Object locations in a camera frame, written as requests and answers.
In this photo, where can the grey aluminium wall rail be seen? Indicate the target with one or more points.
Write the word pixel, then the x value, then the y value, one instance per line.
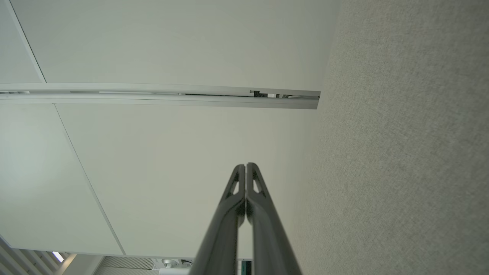
pixel 153 100

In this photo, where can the white slatted panel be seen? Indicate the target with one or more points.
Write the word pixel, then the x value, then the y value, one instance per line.
pixel 23 263

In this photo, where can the silver round lamp fixture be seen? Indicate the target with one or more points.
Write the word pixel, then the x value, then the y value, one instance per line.
pixel 170 263

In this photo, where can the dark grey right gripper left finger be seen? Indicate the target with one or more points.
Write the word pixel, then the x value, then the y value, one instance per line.
pixel 219 244

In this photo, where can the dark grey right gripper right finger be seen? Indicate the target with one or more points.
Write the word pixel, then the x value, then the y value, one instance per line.
pixel 271 248

